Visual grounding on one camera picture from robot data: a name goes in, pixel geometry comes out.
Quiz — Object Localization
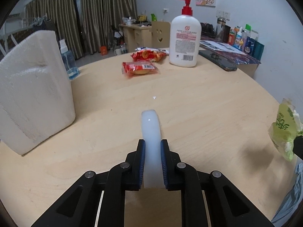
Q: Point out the white printed paper sheet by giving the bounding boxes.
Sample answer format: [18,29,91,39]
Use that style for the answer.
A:
[200,40,244,54]

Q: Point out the green packet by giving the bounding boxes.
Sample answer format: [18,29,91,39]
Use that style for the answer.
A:
[269,98,303,162]

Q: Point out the black phone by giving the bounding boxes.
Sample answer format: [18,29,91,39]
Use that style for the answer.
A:
[198,50,238,72]

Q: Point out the row of toiletry bottles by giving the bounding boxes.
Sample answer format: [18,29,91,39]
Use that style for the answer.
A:
[228,24,265,61]

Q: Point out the light wooden desk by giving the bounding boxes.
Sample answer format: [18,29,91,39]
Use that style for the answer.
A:
[118,22,153,54]

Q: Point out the grey blue clothing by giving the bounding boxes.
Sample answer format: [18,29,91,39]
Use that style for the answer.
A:
[271,163,303,224]

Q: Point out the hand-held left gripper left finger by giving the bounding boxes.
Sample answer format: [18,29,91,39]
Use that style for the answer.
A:
[31,139,145,227]

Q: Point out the white plastic strip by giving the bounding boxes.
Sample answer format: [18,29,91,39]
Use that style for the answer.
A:
[141,109,166,190]

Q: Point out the dark hanging clothes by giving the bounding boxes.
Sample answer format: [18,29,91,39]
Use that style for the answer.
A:
[39,19,57,32]

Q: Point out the red snack packet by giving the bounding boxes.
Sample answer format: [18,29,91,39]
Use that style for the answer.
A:
[122,61,159,79]
[131,47,167,62]

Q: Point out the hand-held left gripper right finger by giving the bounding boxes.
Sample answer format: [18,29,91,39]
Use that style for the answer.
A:
[160,139,275,227]

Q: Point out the white metal bunk bed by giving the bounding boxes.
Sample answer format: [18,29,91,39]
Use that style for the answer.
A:
[0,14,59,55]

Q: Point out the blue spray bottle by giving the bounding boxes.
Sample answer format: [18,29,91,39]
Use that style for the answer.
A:
[59,39,80,80]

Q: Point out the white foam box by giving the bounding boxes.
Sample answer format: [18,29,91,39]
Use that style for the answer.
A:
[0,30,76,156]

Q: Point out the wooden chair with smiley face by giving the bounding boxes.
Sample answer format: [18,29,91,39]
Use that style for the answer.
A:
[151,21,171,49]

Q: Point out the white wall switch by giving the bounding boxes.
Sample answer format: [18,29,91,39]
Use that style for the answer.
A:
[216,10,231,20]

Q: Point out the brown curtain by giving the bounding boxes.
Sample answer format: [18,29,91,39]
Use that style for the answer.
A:
[79,0,138,52]
[25,0,78,59]

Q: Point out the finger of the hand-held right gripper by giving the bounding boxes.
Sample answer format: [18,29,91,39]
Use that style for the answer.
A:
[293,135,303,160]

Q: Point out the white lotion pump bottle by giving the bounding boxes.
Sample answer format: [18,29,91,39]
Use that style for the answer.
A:
[169,0,202,68]

